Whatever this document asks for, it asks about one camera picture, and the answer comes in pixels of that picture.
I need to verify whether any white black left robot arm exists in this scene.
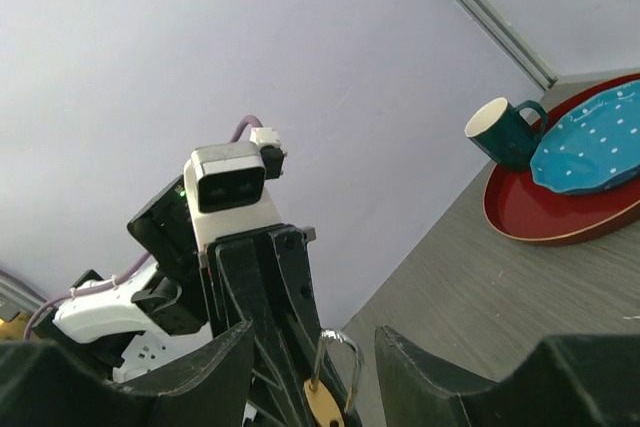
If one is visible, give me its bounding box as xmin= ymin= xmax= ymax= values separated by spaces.
xmin=1 ymin=176 xmax=360 ymax=426

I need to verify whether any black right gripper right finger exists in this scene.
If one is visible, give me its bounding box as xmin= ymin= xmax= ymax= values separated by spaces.
xmin=374 ymin=326 xmax=639 ymax=426

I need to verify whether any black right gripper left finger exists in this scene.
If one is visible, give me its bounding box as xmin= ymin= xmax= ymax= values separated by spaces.
xmin=1 ymin=322 xmax=254 ymax=427

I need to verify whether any red round tray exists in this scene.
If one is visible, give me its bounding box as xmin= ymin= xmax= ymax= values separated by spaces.
xmin=483 ymin=74 xmax=639 ymax=245

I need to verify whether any small brass long-shackle padlock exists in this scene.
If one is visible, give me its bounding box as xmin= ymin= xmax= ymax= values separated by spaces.
xmin=303 ymin=329 xmax=364 ymax=427

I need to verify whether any dark green mug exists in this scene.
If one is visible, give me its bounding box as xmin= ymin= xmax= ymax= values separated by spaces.
xmin=464 ymin=97 xmax=549 ymax=172

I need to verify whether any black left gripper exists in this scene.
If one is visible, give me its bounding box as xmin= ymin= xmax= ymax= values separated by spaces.
xmin=207 ymin=224 xmax=321 ymax=426

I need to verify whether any blue dotted plate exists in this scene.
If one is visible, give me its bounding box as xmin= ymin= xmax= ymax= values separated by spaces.
xmin=530 ymin=80 xmax=639 ymax=195

